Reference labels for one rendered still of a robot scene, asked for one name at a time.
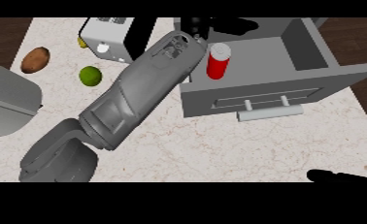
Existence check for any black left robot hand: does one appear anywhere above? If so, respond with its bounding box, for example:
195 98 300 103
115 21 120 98
180 16 259 41

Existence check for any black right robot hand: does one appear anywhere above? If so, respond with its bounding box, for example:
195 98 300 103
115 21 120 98
305 169 367 183

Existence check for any grey open drawer box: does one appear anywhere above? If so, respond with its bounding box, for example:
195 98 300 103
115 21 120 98
173 16 367 88

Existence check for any red can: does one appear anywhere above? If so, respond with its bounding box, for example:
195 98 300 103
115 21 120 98
205 42 234 80

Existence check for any white and black toaster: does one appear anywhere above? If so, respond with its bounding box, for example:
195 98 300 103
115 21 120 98
77 16 160 64

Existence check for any small yellow fruit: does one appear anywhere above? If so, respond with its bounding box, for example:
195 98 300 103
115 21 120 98
75 36 88 49

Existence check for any green lime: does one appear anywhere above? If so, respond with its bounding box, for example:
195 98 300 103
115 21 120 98
77 65 103 87

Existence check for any brown potato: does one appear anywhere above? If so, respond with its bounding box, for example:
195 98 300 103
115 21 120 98
20 47 51 75

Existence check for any grey rounded appliance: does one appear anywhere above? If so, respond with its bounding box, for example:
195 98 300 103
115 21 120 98
0 65 44 138

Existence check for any grey drawer front with handle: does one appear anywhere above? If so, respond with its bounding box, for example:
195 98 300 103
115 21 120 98
179 63 367 123

